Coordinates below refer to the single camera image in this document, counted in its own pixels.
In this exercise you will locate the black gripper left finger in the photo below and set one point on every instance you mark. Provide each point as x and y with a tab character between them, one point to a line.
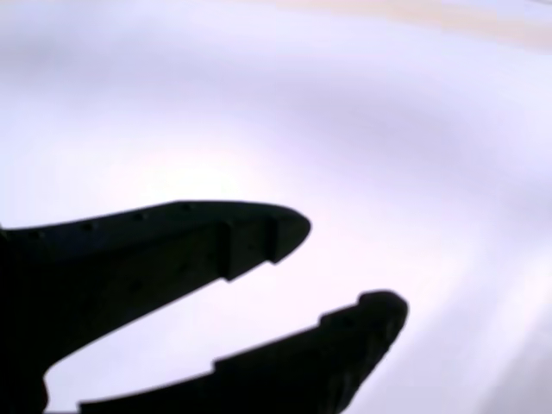
129	267

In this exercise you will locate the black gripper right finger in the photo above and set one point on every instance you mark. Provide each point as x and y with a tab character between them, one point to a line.
310	366

